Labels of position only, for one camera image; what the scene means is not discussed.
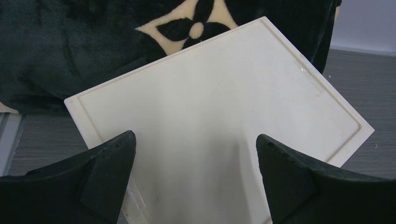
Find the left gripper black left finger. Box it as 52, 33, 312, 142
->
0, 131, 136, 224

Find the black floral plush blanket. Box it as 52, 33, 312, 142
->
0, 0, 342, 114

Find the white drawer organizer box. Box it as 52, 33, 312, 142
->
64, 17, 374, 224

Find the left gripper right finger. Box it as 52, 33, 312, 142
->
256, 134, 396, 224

